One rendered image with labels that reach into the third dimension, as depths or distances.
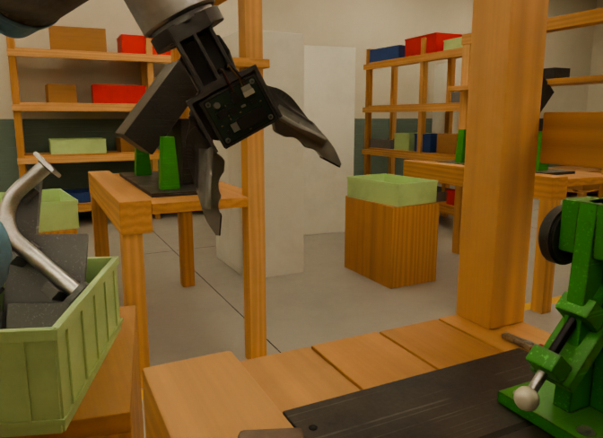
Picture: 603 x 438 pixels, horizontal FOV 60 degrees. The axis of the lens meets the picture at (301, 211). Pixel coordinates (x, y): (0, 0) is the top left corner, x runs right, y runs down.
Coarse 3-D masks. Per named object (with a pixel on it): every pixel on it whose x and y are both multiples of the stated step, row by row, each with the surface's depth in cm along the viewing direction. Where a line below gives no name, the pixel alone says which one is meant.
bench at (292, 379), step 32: (448, 320) 101; (288, 352) 87; (320, 352) 87; (352, 352) 87; (384, 352) 87; (416, 352) 87; (448, 352) 87; (480, 352) 87; (288, 384) 77; (320, 384) 77; (352, 384) 77
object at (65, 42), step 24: (24, 48) 569; (72, 48) 596; (96, 48) 605; (120, 48) 629; (144, 48) 629; (144, 72) 668; (48, 96) 592; (72, 96) 604; (96, 96) 615; (120, 96) 625; (72, 144) 609; (96, 144) 621; (120, 144) 635; (24, 168) 586; (72, 192) 655
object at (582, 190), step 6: (552, 168) 861; (558, 168) 861; (564, 168) 861; (570, 168) 861; (576, 168) 861; (582, 168) 861; (588, 168) 863; (594, 168) 861; (576, 186) 822; (582, 186) 812; (588, 186) 818; (594, 186) 826; (576, 192) 821; (582, 192) 812; (588, 192) 881; (594, 192) 885
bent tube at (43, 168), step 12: (36, 156) 102; (36, 168) 102; (48, 168) 102; (24, 180) 101; (36, 180) 102; (12, 192) 101; (24, 192) 102; (0, 204) 100; (12, 204) 101; (0, 216) 99; (12, 216) 100; (12, 228) 99; (12, 240) 99; (24, 240) 99; (24, 252) 98; (36, 252) 99; (36, 264) 98; (48, 264) 98; (48, 276) 98; (60, 276) 98; (60, 288) 98; (72, 288) 97
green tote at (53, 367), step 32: (96, 288) 98; (64, 320) 80; (96, 320) 98; (0, 352) 76; (32, 352) 77; (64, 352) 80; (96, 352) 99; (0, 384) 77; (32, 384) 78; (64, 384) 80; (0, 416) 78; (32, 416) 79; (64, 416) 80
